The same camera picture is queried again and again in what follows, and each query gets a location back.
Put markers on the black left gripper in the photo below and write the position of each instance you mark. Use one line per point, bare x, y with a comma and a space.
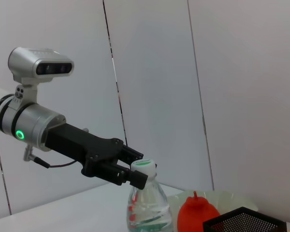
87, 147

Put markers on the clear water bottle green label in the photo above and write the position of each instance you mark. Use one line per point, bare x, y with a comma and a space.
147, 205

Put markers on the pale green glass fruit plate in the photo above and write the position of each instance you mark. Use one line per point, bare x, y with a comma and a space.
232, 200

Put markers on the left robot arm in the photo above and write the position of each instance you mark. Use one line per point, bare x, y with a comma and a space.
33, 120

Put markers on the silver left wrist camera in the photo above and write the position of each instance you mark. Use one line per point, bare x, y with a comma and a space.
26, 65

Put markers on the black mesh pen holder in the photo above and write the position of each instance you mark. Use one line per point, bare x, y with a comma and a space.
244, 222

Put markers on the red-orange toy orange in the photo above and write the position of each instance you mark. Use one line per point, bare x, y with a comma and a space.
195, 212

